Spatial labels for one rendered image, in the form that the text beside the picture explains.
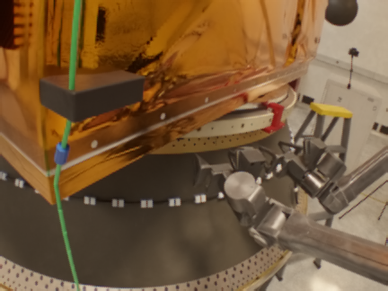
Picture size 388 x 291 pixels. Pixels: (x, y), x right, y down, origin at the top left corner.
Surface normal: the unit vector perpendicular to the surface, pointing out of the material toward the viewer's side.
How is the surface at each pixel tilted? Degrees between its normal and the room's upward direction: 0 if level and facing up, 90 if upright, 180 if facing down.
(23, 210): 62
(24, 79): 90
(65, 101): 90
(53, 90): 90
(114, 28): 89
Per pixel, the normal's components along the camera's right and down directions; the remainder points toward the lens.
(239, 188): -0.30, -0.63
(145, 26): 0.74, 0.41
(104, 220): 0.19, 0.00
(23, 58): -0.34, 0.38
